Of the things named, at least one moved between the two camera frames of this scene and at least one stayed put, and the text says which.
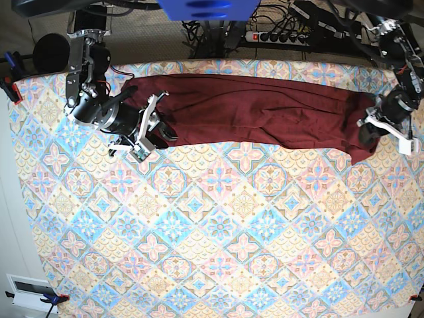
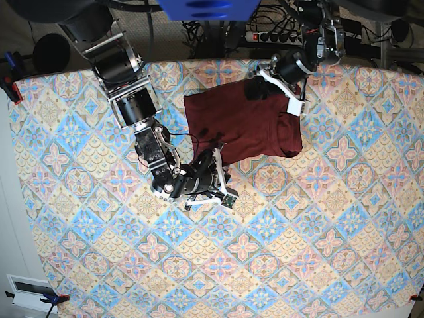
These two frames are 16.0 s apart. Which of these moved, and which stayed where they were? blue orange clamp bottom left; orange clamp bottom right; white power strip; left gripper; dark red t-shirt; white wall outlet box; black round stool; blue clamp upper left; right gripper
Moved: right gripper; dark red t-shirt; left gripper
Stayed: black round stool; blue clamp upper left; white wall outlet box; blue orange clamp bottom left; white power strip; orange clamp bottom right
